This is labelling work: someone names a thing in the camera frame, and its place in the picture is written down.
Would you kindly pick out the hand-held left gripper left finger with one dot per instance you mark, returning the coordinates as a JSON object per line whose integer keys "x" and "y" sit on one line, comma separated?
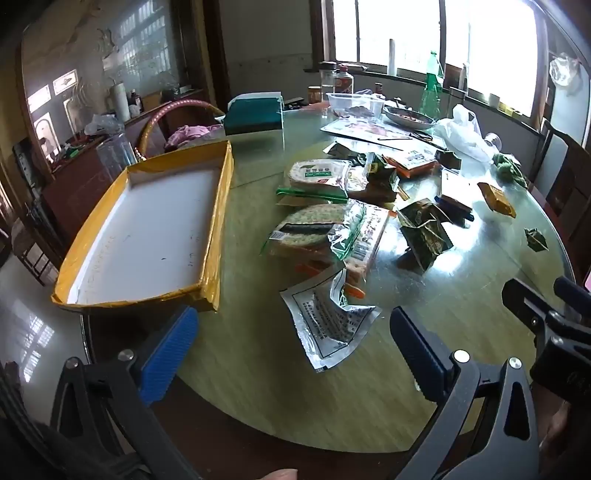
{"x": 168, "y": 355}

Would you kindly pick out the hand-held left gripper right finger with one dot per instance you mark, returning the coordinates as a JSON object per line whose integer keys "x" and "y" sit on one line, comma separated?
{"x": 420, "y": 357}

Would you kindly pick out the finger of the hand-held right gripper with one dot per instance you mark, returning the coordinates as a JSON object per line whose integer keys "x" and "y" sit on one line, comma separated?
{"x": 526, "y": 307}
{"x": 572, "y": 295}

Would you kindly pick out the silver foil packet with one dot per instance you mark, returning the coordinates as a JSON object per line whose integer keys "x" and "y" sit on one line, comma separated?
{"x": 330, "y": 323}

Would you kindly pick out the small orange box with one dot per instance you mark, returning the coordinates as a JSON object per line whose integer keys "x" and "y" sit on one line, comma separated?
{"x": 497, "y": 199}

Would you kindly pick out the yellow taped cardboard box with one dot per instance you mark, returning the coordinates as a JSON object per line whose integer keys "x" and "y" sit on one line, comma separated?
{"x": 143, "y": 230}

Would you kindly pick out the orange cracker pack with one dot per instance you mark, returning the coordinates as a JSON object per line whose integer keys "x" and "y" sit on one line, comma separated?
{"x": 369, "y": 240}

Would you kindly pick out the round cracker pack black label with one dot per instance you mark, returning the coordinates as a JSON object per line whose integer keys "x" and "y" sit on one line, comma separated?
{"x": 304, "y": 228}

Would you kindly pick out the small dark green packet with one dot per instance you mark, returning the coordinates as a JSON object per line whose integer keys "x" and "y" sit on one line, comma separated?
{"x": 449, "y": 158}
{"x": 535, "y": 240}

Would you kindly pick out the dark green snack packet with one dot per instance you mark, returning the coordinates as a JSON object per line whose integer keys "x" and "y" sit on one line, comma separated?
{"x": 425, "y": 233}
{"x": 381, "y": 177}

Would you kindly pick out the dark wooden chair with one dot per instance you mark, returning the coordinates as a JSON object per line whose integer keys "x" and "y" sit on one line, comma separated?
{"x": 561, "y": 170}

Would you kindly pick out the green cloth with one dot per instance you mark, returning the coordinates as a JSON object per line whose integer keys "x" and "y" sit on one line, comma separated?
{"x": 508, "y": 168}

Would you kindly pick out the open silver green wrapper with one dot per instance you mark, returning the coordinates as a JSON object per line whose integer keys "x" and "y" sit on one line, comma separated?
{"x": 346, "y": 230}

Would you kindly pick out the wooden sideboard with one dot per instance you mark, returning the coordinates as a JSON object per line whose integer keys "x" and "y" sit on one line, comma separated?
{"x": 87, "y": 194}

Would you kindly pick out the orange flat snack packet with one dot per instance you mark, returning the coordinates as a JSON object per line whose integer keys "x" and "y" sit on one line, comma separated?
{"x": 413, "y": 164}

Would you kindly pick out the white plastic bag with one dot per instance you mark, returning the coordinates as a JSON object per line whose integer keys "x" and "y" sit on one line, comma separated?
{"x": 466, "y": 131}

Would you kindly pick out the clear plastic jug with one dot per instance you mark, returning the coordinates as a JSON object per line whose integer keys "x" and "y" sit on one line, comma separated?
{"x": 115, "y": 159}

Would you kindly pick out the round cracker pack green label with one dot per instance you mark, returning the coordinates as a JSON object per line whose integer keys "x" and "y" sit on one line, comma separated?
{"x": 316, "y": 177}

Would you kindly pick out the pink cloth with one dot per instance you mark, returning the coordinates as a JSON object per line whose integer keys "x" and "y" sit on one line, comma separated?
{"x": 191, "y": 134}

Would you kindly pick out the metal bowl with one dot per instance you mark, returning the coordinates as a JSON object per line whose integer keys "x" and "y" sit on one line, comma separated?
{"x": 408, "y": 117}

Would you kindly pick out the hanging clear plastic bag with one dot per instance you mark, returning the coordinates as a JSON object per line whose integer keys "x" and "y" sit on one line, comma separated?
{"x": 563, "y": 69}

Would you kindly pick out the printed paper sheet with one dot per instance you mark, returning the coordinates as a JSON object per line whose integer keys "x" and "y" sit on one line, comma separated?
{"x": 369, "y": 131}

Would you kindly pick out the green plastic bottle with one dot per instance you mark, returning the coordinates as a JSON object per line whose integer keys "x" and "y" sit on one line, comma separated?
{"x": 431, "y": 92}

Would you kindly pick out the crumpled grey plastic bag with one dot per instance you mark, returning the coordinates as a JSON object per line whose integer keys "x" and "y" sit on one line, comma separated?
{"x": 104, "y": 123}

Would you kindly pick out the teal box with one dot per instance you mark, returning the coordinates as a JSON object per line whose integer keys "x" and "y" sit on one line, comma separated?
{"x": 254, "y": 115}

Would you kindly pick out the paper towel roll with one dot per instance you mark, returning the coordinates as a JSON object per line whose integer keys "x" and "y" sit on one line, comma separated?
{"x": 120, "y": 101}

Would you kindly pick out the clear plastic container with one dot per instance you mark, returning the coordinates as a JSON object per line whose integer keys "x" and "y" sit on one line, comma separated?
{"x": 355, "y": 102}

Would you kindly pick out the white tube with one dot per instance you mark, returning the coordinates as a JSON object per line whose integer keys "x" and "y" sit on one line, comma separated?
{"x": 392, "y": 57}

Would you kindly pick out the brown lidded jar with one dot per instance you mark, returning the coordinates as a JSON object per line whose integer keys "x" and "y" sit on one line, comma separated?
{"x": 315, "y": 94}

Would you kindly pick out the white liquor bottle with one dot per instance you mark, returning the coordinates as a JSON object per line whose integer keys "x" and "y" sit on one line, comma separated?
{"x": 344, "y": 81}

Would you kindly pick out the clear jar black lid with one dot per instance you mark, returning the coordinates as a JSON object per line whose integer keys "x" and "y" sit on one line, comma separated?
{"x": 328, "y": 81}

